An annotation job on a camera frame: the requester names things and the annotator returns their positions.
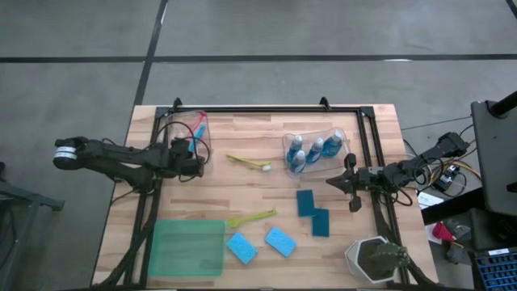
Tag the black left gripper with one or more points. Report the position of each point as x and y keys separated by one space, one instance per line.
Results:
x=177 y=161

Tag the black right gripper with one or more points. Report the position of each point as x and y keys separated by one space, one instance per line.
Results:
x=365 y=177

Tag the pink dish brush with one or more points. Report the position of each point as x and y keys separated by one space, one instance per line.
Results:
x=200 y=120

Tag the dark teal scouring pad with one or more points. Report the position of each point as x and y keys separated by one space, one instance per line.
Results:
x=320 y=222
x=305 y=203

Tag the yellow-green dish brush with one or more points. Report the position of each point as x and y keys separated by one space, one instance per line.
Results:
x=252 y=217
x=248 y=162

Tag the light blue sponge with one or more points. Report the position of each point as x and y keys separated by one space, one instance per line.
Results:
x=241 y=247
x=280 y=241

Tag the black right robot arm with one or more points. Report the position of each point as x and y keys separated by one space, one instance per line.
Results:
x=428 y=155

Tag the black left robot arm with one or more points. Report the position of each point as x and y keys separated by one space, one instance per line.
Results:
x=105 y=155

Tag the clear plastic bin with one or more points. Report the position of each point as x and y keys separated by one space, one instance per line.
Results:
x=182 y=121
x=341 y=161

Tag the white hexagonal plant pot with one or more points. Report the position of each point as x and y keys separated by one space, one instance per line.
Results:
x=355 y=258

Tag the white paper sheet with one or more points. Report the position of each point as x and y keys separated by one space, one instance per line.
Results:
x=430 y=200

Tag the green cactus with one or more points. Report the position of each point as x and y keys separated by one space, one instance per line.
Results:
x=387 y=255

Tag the teal plastic bin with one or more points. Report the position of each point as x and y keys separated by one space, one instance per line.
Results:
x=186 y=248

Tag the blue metal electronic device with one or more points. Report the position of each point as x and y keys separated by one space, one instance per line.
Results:
x=446 y=180

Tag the red object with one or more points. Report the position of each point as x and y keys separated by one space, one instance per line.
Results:
x=441 y=232

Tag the black desk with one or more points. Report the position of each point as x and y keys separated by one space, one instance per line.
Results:
x=452 y=206

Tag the grey cloth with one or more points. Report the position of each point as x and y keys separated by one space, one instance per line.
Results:
x=456 y=250

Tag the black flat panel stand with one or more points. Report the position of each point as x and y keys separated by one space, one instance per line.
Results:
x=497 y=161

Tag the grey metal stand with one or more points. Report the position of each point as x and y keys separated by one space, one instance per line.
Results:
x=32 y=198

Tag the backlit computer keyboard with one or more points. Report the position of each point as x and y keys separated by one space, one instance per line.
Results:
x=498 y=271

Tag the black frame bracket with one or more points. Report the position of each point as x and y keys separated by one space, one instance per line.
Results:
x=324 y=102
x=176 y=102

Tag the black metal table frame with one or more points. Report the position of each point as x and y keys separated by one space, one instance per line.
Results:
x=262 y=109

